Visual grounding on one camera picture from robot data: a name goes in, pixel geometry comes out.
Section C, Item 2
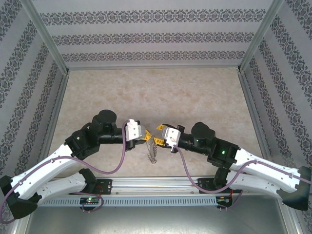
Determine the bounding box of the aluminium mounting rail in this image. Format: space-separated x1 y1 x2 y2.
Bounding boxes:
39 176 286 195

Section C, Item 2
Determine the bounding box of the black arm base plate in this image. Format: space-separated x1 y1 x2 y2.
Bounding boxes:
197 177 242 195
96 178 113 195

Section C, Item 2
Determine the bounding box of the aluminium frame beam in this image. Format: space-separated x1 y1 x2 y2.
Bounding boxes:
67 63 241 72
236 68 273 159
39 69 71 171

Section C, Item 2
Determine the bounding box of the grey slotted cable duct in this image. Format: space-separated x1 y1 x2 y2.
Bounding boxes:
39 196 234 207

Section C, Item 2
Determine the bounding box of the grey metal sheet panel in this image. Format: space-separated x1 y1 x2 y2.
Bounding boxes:
14 194 293 234

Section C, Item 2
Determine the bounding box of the aluminium frame post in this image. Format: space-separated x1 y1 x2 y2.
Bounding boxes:
277 204 302 234
236 0 286 73
19 0 71 74

